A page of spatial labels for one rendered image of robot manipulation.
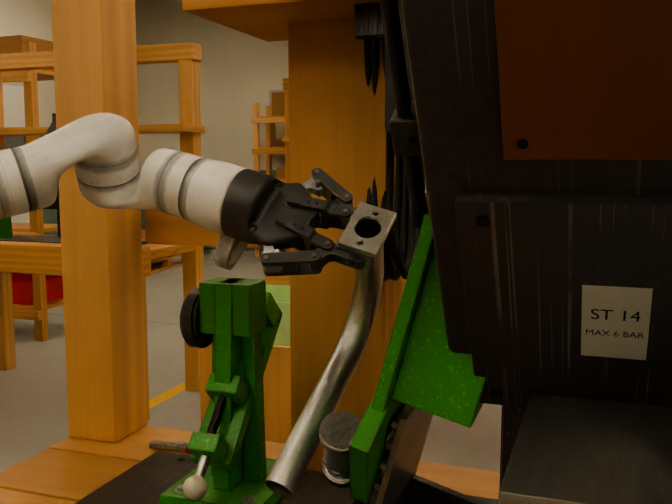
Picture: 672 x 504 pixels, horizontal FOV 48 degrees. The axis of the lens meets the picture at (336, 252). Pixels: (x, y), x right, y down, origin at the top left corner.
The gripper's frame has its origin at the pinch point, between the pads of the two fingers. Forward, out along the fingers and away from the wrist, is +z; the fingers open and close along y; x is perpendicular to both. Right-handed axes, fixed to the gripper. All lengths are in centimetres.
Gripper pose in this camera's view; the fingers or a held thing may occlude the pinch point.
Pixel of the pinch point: (361, 241)
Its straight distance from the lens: 76.5
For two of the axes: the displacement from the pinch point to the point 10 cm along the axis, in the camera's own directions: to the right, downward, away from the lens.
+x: 0.7, 5.8, 8.1
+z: 9.1, 3.0, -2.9
